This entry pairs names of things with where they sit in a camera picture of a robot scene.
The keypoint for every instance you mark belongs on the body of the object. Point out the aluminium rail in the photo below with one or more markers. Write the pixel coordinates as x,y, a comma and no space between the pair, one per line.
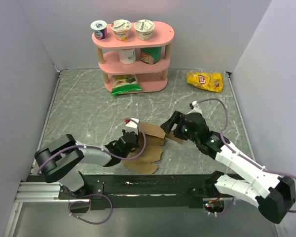
38,192

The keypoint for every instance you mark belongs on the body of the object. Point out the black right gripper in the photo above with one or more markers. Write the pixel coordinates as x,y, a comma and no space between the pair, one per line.
177,118

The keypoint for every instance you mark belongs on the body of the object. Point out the green snack box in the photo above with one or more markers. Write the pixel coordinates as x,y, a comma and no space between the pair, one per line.
151,55

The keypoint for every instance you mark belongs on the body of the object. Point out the white cup middle shelf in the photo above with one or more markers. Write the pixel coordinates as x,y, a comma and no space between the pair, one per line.
127,56

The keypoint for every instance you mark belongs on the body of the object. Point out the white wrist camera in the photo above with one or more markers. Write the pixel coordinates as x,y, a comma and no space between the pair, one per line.
195,108
132,125

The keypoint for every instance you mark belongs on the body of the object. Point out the orange Chobani yogurt cup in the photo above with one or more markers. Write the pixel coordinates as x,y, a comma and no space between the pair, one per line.
121,29

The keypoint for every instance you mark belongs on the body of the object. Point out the yellow Lays chip bag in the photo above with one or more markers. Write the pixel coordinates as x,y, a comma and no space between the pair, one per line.
209,81

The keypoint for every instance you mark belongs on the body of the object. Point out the green chip bag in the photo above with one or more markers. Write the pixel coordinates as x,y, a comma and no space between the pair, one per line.
124,83

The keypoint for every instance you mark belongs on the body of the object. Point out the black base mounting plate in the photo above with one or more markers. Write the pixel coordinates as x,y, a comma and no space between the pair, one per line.
146,191

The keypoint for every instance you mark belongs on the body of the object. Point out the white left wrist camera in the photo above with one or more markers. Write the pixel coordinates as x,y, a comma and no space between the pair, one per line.
132,125

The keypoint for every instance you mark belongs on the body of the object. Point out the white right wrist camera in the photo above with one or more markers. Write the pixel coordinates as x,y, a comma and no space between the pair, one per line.
195,108

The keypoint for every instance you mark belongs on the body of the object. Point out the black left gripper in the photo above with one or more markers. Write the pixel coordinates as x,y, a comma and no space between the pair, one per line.
136,143

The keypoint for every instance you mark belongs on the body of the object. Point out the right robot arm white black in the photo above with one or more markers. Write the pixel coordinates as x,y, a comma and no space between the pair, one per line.
272,194

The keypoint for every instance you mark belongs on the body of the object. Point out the brown cardboard box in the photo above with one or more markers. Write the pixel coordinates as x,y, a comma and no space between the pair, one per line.
155,138

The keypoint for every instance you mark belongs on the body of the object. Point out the white Chobani yogurt cup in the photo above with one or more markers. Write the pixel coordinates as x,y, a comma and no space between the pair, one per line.
144,29

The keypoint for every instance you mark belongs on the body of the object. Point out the purple white yogurt cup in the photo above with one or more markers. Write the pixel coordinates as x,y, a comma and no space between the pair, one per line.
99,28

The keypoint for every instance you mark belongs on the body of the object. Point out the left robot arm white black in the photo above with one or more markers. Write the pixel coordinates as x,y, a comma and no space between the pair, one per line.
57,161

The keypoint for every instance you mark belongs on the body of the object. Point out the pink three-tier shelf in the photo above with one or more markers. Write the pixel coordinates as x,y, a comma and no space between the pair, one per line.
150,77

